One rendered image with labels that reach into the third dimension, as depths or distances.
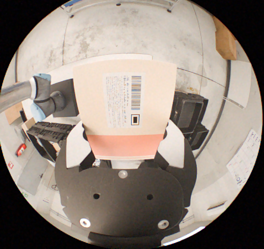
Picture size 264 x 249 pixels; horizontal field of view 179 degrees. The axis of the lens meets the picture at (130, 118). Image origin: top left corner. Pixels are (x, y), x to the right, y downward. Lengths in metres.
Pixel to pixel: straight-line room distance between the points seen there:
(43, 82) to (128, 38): 1.14
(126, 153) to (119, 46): 1.25
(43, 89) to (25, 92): 0.11
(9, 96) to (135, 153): 0.46
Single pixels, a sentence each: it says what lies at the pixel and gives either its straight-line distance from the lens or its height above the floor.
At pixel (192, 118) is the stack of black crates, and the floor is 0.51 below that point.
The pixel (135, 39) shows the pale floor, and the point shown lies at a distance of 1.34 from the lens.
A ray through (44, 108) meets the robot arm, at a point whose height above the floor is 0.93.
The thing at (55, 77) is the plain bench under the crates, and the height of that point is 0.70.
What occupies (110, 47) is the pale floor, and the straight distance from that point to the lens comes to 1.30.
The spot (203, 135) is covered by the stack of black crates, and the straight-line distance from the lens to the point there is 1.53.
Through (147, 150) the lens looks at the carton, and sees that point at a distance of 0.15.
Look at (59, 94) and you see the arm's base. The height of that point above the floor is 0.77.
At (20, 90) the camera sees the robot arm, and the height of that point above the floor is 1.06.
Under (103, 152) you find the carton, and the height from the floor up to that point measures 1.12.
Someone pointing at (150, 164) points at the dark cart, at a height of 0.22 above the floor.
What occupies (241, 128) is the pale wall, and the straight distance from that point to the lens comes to 2.57.
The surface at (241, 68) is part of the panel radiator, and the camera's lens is 2.60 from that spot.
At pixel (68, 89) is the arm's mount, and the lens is 0.61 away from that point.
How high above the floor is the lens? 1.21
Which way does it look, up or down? 61 degrees down
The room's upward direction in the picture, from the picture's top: 176 degrees clockwise
